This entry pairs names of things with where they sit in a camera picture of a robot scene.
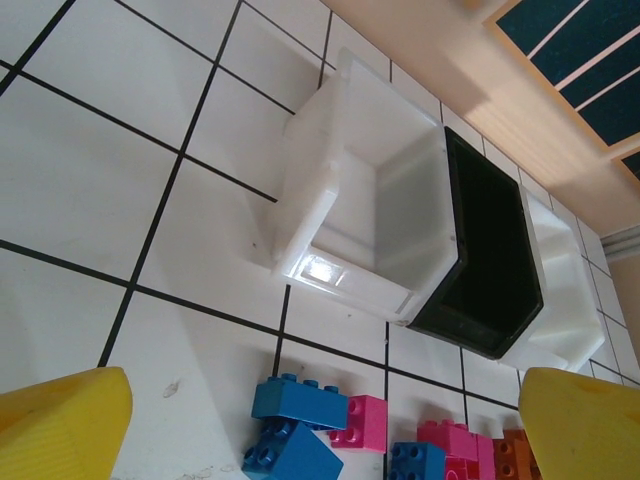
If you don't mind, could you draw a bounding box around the aluminium frame post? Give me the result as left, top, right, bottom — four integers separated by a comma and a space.
599, 227, 640, 262

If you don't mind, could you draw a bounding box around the white plastic bin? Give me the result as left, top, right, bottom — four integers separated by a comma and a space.
272, 47, 460, 326
499, 184, 606, 374

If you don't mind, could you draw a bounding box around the blue sloped lego brick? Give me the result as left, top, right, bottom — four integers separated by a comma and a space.
242, 417, 346, 480

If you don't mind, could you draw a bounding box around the pink lego brick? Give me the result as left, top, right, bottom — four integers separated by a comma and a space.
417, 421, 481, 461
444, 434, 496, 480
328, 394, 390, 455

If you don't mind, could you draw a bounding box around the long blue lego brick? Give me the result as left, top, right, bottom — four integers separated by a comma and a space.
251, 373, 350, 432

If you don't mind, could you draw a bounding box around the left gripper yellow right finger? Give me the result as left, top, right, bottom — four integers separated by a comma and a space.
517, 367, 640, 480

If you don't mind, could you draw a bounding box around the dark blue floral wall panel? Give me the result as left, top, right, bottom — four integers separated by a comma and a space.
482, 0, 640, 162
619, 143, 640, 182

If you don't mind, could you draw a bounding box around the blue six-stud lego brick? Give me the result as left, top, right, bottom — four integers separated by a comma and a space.
387, 441, 447, 480

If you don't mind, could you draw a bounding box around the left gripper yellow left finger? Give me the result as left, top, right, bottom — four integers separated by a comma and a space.
0, 367, 134, 480

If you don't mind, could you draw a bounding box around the orange lego brick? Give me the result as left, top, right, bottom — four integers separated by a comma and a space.
492, 428, 539, 480

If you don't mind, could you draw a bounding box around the black plastic bin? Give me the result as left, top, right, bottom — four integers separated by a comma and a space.
407, 125, 545, 361

